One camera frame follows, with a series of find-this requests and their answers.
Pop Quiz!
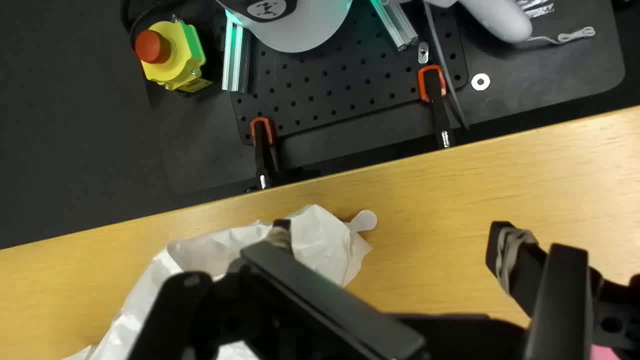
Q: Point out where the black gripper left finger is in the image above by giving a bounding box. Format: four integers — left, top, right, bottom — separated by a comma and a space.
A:
129, 219, 429, 360

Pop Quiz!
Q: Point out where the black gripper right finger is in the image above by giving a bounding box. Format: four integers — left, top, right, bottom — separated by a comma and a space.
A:
485, 220, 640, 360

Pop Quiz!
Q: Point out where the white orange plastic bag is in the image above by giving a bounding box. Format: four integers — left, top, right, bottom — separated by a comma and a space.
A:
63, 202, 381, 360

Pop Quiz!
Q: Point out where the orange black bar clamp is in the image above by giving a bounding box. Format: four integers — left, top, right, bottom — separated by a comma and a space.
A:
249, 115, 283, 192
416, 62, 454, 150

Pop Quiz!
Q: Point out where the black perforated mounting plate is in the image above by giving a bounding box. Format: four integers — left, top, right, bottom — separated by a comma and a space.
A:
229, 0, 472, 170

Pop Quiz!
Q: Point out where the black flat plate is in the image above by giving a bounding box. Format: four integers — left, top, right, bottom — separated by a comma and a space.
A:
439, 0, 629, 128

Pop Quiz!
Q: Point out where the white metal washer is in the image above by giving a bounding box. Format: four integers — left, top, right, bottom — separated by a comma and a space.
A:
469, 73, 495, 94

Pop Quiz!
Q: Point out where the yellow emergency stop button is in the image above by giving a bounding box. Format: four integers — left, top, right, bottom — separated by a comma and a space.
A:
133, 17, 215, 94

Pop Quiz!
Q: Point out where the white rounded housing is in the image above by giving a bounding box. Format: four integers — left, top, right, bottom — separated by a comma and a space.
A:
427, 0, 536, 47

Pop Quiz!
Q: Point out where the aluminium extrusion rail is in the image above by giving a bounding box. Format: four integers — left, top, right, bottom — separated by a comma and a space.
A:
369, 0, 423, 53
221, 17, 252, 94

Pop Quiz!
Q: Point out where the white cord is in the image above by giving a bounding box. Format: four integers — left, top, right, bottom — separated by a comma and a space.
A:
530, 24, 600, 51

